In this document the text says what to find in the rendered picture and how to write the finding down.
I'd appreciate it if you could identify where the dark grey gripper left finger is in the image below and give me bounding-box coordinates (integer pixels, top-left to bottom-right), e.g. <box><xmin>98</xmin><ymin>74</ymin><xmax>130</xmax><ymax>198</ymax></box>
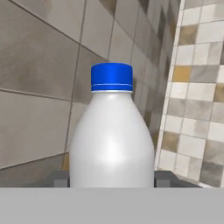
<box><xmin>27</xmin><ymin>171</ymin><xmax>71</xmax><ymax>189</ymax></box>

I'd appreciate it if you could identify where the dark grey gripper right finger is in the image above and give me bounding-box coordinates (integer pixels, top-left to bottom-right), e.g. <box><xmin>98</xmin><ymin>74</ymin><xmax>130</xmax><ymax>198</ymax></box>
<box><xmin>153</xmin><ymin>170</ymin><xmax>203</xmax><ymax>189</ymax></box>

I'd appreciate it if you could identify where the white bottle with blue cap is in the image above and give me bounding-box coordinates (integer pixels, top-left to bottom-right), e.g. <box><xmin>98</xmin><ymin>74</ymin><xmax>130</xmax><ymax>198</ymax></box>
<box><xmin>68</xmin><ymin>62</ymin><xmax>156</xmax><ymax>189</ymax></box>

